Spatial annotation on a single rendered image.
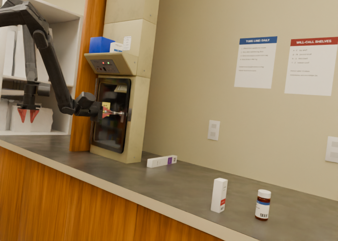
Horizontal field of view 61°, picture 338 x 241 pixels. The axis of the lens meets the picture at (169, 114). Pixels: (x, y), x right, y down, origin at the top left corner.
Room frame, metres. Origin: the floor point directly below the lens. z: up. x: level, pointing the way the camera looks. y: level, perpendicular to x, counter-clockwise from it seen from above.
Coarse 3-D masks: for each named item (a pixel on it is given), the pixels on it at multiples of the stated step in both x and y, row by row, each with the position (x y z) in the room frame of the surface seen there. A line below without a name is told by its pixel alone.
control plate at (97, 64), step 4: (92, 60) 1.60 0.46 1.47; (96, 60) 1.58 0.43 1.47; (100, 60) 1.56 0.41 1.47; (104, 60) 1.54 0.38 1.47; (108, 60) 1.52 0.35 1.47; (112, 60) 1.50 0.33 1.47; (96, 64) 1.61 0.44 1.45; (100, 64) 1.58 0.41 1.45; (104, 64) 1.56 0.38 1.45; (108, 64) 1.54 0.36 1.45; (112, 64) 1.52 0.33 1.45; (96, 68) 1.63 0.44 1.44; (108, 68) 1.57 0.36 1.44; (112, 68) 1.55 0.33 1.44; (116, 68) 1.53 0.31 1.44; (108, 72) 1.60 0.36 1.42; (112, 72) 1.57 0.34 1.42; (116, 72) 1.55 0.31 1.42
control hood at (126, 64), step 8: (88, 56) 1.60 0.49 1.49; (96, 56) 1.55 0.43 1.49; (104, 56) 1.51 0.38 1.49; (112, 56) 1.47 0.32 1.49; (120, 56) 1.44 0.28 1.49; (128, 56) 1.45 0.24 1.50; (136, 56) 1.50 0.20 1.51; (120, 64) 1.48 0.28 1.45; (128, 64) 1.45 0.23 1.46; (136, 64) 1.50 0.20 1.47; (96, 72) 1.67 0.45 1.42; (104, 72) 1.62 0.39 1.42; (120, 72) 1.53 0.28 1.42; (128, 72) 1.49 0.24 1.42
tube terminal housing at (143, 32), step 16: (112, 32) 1.65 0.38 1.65; (128, 32) 1.57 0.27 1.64; (144, 32) 1.52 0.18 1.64; (144, 48) 1.53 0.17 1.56; (144, 64) 1.55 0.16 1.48; (144, 80) 1.56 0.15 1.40; (144, 96) 1.57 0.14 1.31; (128, 112) 1.52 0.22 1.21; (144, 112) 1.58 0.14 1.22; (128, 128) 1.51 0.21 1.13; (128, 144) 1.51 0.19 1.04; (128, 160) 1.52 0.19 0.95
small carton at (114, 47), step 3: (114, 42) 1.50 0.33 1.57; (111, 45) 1.52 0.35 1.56; (114, 45) 1.50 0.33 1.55; (117, 45) 1.51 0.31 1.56; (120, 45) 1.52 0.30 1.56; (111, 48) 1.52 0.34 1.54; (114, 48) 1.50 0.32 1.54; (117, 48) 1.51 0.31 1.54; (120, 48) 1.52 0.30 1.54; (111, 51) 1.52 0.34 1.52; (114, 51) 1.50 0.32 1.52; (117, 51) 1.51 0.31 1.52; (120, 51) 1.52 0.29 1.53
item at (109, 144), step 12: (108, 84) 1.61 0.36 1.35; (120, 84) 1.54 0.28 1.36; (108, 96) 1.60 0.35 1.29; (120, 96) 1.53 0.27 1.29; (120, 108) 1.52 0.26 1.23; (108, 120) 1.58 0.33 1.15; (120, 120) 1.51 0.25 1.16; (96, 132) 1.65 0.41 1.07; (108, 132) 1.58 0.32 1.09; (120, 132) 1.51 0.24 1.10; (96, 144) 1.64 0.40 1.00; (108, 144) 1.57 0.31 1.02; (120, 144) 1.50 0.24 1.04
